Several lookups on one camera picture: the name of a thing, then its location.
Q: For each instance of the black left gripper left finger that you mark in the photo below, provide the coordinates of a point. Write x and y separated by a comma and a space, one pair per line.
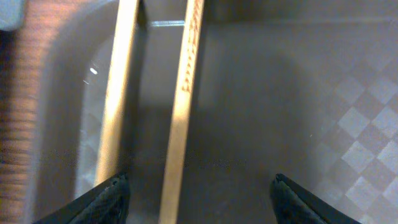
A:
108, 202

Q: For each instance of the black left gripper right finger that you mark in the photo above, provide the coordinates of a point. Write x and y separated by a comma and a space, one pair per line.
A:
293, 204

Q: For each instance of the wooden chopstick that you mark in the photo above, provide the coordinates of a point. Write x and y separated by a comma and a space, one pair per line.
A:
108, 152
181, 113

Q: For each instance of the dark brown serving tray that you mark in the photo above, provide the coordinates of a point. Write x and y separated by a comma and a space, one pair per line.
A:
307, 89

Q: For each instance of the grey plastic dish rack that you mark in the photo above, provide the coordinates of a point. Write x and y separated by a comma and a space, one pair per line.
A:
12, 14

